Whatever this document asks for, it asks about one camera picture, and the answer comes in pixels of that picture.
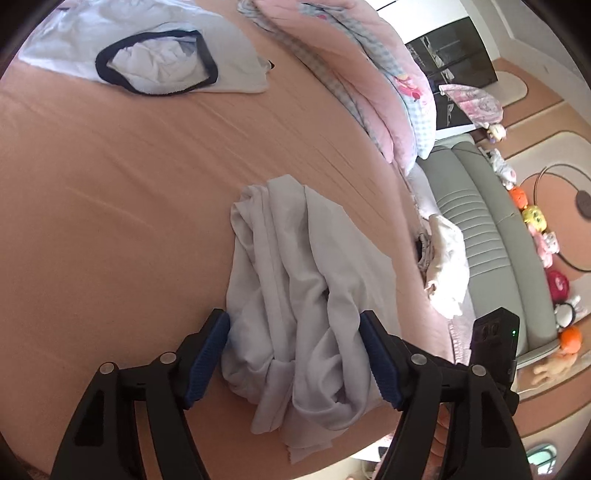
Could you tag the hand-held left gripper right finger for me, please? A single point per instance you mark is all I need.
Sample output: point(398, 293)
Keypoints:
point(381, 364)

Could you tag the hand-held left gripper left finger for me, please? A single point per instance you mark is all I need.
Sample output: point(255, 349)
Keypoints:
point(207, 355)

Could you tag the white top wide navy neckline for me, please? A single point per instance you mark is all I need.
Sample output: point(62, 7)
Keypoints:
point(69, 46)

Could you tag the orange-headed doll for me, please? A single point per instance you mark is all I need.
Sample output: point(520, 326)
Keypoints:
point(569, 340)

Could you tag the white bunny plush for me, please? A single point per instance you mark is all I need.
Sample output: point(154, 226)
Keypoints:
point(570, 314)

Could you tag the grey-green padded headboard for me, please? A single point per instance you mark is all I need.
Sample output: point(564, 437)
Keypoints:
point(494, 258)

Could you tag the red plush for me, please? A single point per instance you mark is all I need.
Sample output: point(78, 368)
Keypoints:
point(558, 285)

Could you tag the cream folded cloth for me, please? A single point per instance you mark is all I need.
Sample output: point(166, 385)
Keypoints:
point(450, 267)

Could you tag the pink white cat plush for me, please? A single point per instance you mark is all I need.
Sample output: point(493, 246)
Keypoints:
point(545, 249)

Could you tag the orange plush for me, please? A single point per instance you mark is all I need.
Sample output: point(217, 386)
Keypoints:
point(519, 197)

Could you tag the white dog plush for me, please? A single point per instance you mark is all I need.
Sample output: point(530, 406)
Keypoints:
point(503, 168)

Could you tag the pink sheeted bed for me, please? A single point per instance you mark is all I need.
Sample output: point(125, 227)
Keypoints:
point(115, 207)

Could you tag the small white yellow plush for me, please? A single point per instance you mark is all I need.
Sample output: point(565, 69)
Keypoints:
point(496, 132)

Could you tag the pink patterned small cloth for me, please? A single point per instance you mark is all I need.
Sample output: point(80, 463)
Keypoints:
point(473, 105)

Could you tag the folded pink checked duvet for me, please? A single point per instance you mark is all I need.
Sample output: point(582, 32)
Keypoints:
point(369, 83)

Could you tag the dark glass wardrobe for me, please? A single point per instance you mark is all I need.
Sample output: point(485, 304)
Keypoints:
point(457, 60)

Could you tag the white wardrobe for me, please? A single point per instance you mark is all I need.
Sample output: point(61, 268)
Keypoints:
point(415, 18)

